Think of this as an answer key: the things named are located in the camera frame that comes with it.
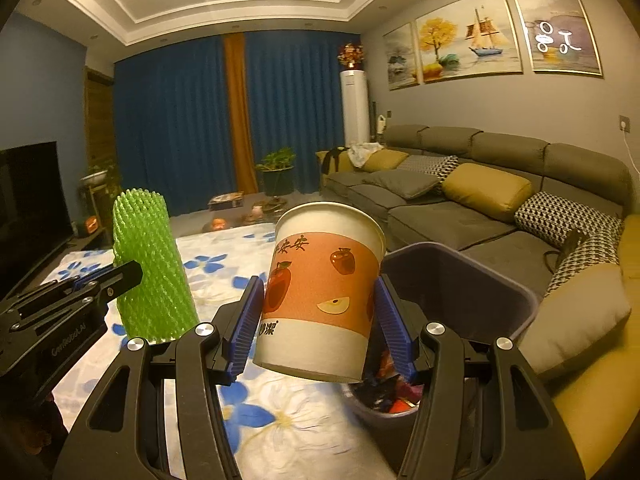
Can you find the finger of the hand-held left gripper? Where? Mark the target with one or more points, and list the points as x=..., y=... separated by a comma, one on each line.
x=60, y=292
x=115, y=285

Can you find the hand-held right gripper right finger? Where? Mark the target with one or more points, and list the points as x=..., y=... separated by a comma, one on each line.
x=395, y=335

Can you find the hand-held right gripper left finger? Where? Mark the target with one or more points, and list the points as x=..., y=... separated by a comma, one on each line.
x=247, y=325

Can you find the green foam net sleeve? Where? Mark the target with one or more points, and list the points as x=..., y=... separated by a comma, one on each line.
x=150, y=240

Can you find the grey trash bin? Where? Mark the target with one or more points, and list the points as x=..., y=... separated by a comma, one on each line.
x=450, y=290

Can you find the apple print paper cup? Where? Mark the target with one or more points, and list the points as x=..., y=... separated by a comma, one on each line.
x=320, y=270

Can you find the small orange clock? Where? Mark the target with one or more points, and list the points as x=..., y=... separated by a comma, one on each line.
x=91, y=225

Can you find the floral printed blanket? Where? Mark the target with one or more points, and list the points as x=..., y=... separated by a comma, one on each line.
x=210, y=260

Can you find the black television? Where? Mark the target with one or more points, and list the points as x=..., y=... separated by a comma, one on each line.
x=30, y=200

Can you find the small orange figurine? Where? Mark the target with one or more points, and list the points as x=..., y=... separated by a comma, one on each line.
x=220, y=223

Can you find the small pink figurine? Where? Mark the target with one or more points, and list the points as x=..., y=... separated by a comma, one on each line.
x=257, y=212

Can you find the flat printed box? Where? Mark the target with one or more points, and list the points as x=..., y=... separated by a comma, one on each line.
x=226, y=200

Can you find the grey sectional sofa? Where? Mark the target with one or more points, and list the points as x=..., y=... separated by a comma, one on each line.
x=450, y=220

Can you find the grey cushion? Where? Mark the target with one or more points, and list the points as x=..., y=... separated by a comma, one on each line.
x=400, y=183

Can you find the potted green plant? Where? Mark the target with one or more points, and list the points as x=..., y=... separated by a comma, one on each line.
x=277, y=170

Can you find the wide blue curtain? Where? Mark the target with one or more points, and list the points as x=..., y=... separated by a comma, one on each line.
x=175, y=125

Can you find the large yellow cushion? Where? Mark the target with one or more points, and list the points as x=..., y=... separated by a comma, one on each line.
x=487, y=190

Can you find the small houndstooth cushion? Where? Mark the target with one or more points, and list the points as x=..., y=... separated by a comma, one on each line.
x=432, y=166

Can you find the small yellow cushion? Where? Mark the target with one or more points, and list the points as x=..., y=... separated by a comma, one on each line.
x=385, y=160

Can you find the beige cushion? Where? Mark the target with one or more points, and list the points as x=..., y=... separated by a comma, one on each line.
x=575, y=320

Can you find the black clothes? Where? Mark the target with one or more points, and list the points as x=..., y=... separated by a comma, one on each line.
x=332, y=161

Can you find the white clothes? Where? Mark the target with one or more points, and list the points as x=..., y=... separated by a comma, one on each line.
x=365, y=152

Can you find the small black device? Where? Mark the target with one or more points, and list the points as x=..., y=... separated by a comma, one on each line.
x=571, y=245

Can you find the large houndstooth cushion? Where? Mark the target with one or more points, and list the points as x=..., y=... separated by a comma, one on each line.
x=562, y=217
x=587, y=267

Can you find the white jug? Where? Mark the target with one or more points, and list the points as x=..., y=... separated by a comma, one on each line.
x=381, y=124

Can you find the orange curtain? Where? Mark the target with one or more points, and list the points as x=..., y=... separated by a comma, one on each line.
x=241, y=110

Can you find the white standing air conditioner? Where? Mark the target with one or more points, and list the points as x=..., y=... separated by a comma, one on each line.
x=355, y=107

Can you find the small framed landscape painting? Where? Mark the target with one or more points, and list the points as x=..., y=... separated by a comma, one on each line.
x=401, y=60

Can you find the artificial flower bouquet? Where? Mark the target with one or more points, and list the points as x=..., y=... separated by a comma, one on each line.
x=350, y=55

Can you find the framed sailboat painting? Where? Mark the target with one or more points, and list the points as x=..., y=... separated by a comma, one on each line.
x=467, y=40

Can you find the framed grey sky painting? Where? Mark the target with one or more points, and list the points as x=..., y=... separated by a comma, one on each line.
x=555, y=25

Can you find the wall socket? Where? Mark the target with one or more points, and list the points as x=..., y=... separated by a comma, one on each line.
x=625, y=122

